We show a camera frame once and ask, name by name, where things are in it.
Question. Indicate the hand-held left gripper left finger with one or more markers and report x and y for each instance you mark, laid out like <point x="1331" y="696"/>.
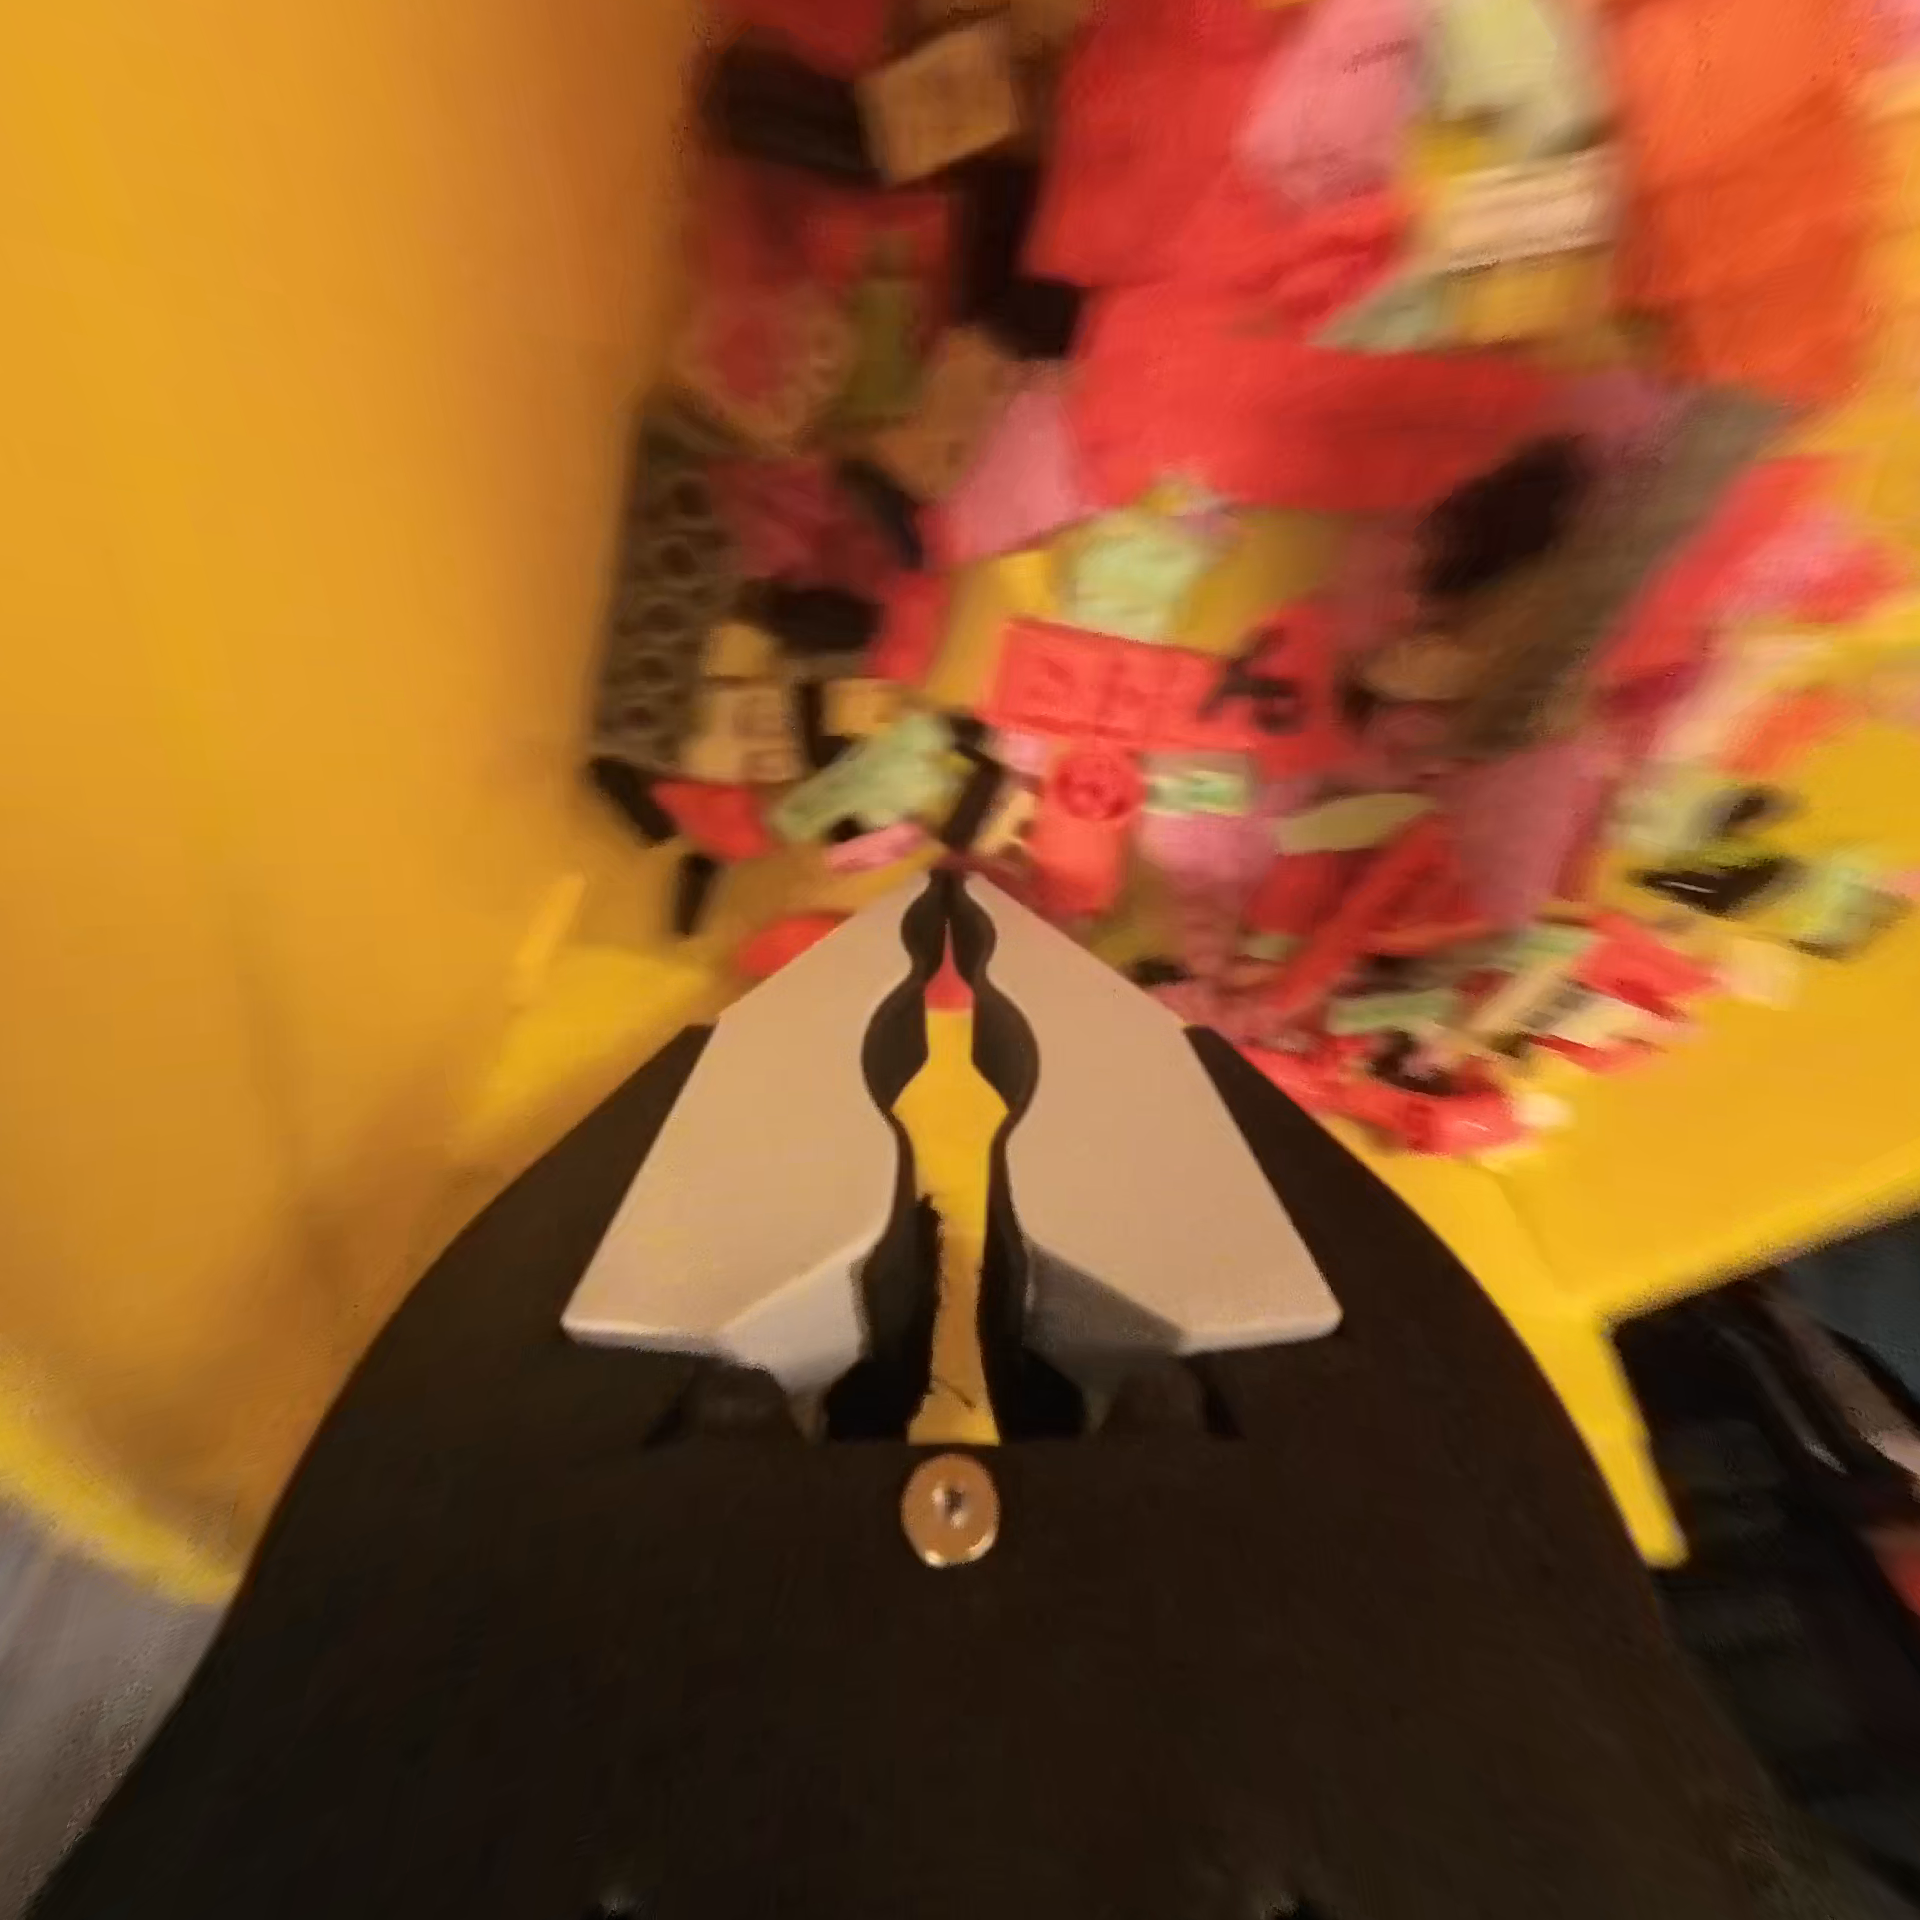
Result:
<point x="756" y="1155"/>

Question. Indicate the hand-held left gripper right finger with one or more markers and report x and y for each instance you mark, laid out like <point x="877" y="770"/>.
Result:
<point x="1138" y="1155"/>

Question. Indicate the heap of toy bricks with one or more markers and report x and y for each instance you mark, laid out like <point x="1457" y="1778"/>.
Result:
<point x="1276" y="524"/>

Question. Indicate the yellow plastic tray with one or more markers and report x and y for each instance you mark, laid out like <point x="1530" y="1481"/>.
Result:
<point x="300" y="600"/>

